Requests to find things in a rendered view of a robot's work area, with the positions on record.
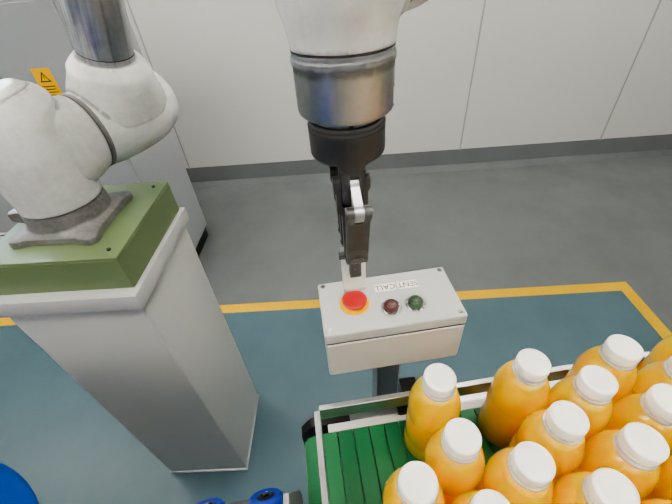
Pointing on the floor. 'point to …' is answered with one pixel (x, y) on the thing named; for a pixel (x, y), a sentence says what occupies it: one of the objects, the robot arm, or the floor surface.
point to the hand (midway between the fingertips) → (353, 268)
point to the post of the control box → (385, 380)
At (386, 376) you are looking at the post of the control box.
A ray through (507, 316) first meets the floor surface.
